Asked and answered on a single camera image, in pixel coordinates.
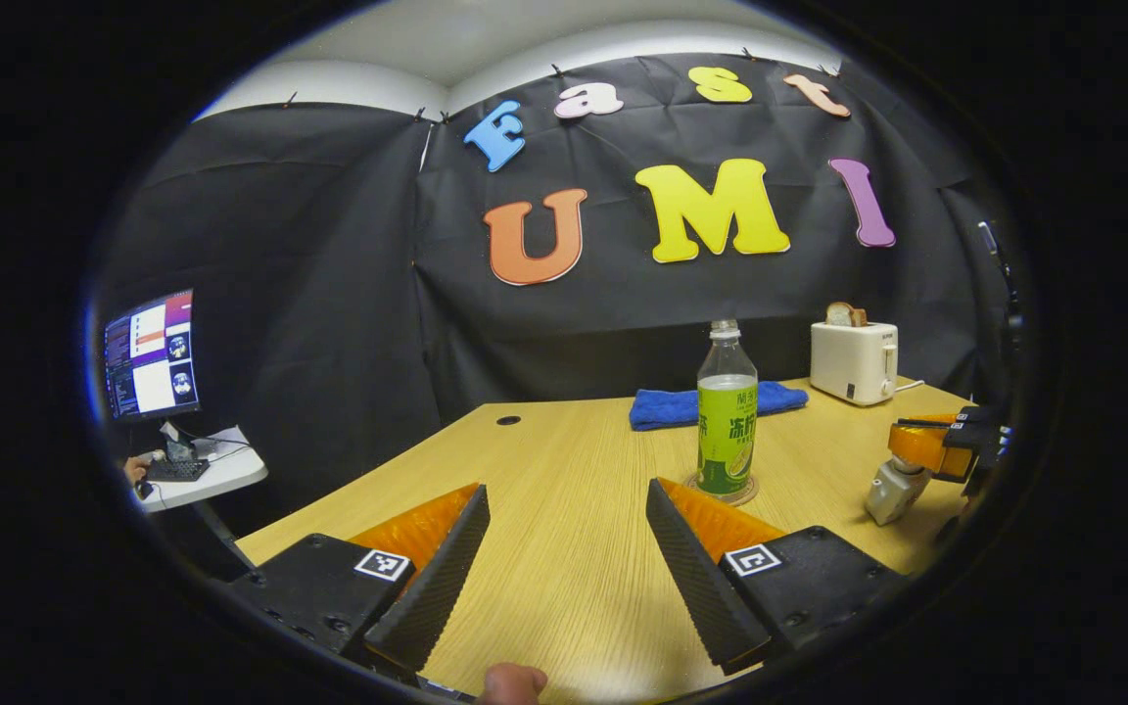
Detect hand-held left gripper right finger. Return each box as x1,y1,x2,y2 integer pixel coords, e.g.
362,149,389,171
644,477,913,677

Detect green label water bottle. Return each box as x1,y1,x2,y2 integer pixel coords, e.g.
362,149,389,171
696,319,760,497

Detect white side table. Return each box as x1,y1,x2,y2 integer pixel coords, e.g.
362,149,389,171
128,426,269,514

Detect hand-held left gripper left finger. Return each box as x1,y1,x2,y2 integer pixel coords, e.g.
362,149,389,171
226,482,493,686

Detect white toaster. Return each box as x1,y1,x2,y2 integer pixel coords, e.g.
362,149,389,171
810,321,900,407

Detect computer monitor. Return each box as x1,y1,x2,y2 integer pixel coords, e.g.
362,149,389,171
102,287,202,423

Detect black keyboard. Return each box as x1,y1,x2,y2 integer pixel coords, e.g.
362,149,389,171
145,458,212,483

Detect round wooden coaster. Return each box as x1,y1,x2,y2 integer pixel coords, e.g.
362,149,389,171
683,473,761,507

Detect blue towel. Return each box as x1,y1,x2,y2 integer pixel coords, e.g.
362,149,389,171
629,381,810,432

